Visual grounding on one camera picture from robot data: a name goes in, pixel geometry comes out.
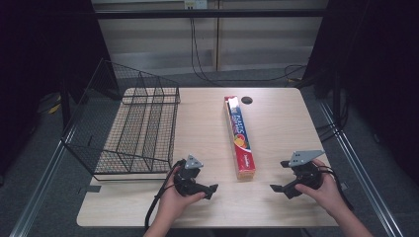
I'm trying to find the black horizontal bar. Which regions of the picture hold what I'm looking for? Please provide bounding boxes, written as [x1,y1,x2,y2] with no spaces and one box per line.
[94,8,328,20]

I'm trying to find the black floor cables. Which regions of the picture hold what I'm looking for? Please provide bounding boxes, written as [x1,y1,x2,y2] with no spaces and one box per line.
[188,16,308,84]

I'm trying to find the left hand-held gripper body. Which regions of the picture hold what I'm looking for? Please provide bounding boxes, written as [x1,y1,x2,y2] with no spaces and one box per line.
[173,153,211,198]

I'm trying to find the yellow floor object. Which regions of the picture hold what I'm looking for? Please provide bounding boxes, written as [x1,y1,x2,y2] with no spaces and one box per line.
[47,94,63,116]

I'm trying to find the person's right hand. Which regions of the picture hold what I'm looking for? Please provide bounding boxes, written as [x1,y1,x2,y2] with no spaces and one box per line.
[293,158,348,219]

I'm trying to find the person's left hand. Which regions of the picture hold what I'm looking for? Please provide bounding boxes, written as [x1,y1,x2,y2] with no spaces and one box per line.
[157,165,208,225]

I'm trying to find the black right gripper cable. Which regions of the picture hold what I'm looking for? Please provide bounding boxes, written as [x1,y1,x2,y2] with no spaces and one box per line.
[316,165,356,212]

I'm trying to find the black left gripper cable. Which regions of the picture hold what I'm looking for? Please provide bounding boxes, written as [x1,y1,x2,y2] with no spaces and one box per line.
[143,158,187,232]

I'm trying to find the black curtain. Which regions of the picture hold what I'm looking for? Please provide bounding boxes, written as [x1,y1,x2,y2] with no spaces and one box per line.
[294,0,419,186]
[0,0,121,176]

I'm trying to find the metal floor rail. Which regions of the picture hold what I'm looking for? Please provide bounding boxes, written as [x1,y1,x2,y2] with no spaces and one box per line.
[317,98,405,237]
[9,126,77,237]

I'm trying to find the long red plastic wrap box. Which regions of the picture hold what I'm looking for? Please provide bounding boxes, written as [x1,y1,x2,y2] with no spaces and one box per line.
[223,95,257,181]

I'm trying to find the black wire mesh basket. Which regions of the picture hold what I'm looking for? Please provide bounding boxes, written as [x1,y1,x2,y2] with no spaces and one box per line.
[60,58,182,182]

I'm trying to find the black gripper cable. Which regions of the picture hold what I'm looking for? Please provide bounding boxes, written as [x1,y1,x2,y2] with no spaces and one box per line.
[316,165,356,212]
[143,158,187,232]

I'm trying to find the black metal stand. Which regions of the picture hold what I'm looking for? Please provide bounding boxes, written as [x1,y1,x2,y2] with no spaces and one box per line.
[58,78,73,130]

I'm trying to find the white wall socket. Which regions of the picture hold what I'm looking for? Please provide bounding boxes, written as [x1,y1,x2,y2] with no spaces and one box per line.
[183,0,209,10]

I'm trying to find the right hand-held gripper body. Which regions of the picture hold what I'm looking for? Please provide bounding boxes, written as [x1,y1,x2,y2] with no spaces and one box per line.
[280,149,324,193]

